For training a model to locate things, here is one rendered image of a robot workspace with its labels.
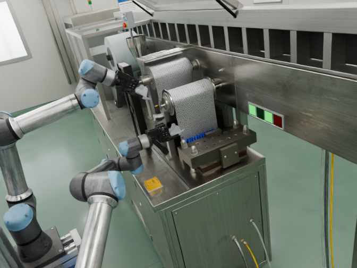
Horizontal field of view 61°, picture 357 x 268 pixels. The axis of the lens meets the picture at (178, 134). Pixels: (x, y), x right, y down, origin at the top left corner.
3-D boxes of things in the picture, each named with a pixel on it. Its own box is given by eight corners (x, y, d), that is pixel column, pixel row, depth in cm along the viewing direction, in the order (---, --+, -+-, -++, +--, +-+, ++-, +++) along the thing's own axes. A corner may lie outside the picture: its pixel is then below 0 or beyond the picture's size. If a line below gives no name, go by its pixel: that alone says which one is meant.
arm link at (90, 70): (76, 73, 140) (83, 56, 139) (98, 82, 145) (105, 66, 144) (78, 76, 133) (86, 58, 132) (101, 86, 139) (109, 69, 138)
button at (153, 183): (144, 185, 159) (143, 181, 158) (156, 179, 161) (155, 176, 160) (149, 191, 153) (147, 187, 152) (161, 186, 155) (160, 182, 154)
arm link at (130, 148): (120, 155, 159) (116, 141, 155) (139, 148, 162) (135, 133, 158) (124, 161, 152) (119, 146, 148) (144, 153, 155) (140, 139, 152)
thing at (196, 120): (181, 143, 168) (175, 112, 160) (217, 129, 175) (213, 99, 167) (181, 143, 168) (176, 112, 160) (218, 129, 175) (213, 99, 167)
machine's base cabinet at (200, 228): (103, 156, 395) (82, 94, 357) (149, 139, 415) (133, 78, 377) (188, 320, 182) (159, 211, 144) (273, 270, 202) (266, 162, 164)
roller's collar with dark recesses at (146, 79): (141, 85, 182) (138, 75, 180) (150, 82, 184) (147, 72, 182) (144, 88, 177) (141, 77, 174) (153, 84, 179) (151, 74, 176)
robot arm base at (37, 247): (21, 268, 133) (11, 252, 129) (17, 248, 145) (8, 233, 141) (55, 250, 140) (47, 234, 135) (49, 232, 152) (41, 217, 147)
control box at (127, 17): (121, 29, 195) (117, 13, 190) (129, 27, 198) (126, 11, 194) (127, 29, 190) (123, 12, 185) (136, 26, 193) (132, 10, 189)
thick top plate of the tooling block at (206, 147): (179, 156, 165) (177, 147, 163) (239, 132, 177) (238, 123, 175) (192, 169, 152) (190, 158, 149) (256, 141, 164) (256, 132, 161)
